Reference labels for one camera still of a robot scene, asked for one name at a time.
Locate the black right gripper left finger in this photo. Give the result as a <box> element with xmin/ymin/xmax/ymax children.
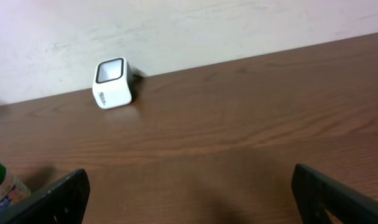
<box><xmin>0</xmin><ymin>169</ymin><xmax>90</xmax><ymax>224</ymax></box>

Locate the green cap bottle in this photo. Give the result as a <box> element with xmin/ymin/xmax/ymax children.
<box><xmin>0</xmin><ymin>163</ymin><xmax>31</xmax><ymax>211</ymax></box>

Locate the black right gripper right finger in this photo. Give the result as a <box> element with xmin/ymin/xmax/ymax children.
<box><xmin>291</xmin><ymin>164</ymin><xmax>378</xmax><ymax>224</ymax></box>

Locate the white barcode scanner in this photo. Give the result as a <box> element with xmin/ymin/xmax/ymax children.
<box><xmin>92</xmin><ymin>57</ymin><xmax>134</xmax><ymax>110</ymax></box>

